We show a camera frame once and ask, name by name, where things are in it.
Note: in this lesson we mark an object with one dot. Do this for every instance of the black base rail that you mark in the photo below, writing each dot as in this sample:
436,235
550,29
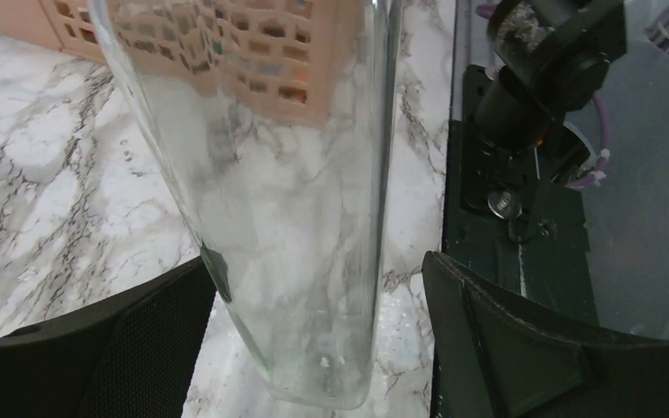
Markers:
513,219

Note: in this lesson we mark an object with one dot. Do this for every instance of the clear slim glass bottle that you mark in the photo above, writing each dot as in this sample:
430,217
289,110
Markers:
288,218

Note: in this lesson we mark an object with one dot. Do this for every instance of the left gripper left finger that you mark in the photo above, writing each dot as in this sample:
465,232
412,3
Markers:
130,355

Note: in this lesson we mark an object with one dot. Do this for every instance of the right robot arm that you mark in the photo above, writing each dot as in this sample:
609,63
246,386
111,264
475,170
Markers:
556,55

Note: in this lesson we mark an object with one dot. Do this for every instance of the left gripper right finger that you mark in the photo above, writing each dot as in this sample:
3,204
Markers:
501,355

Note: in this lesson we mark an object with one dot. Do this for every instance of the orange plastic crate rack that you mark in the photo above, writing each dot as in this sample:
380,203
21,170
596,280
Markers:
281,59

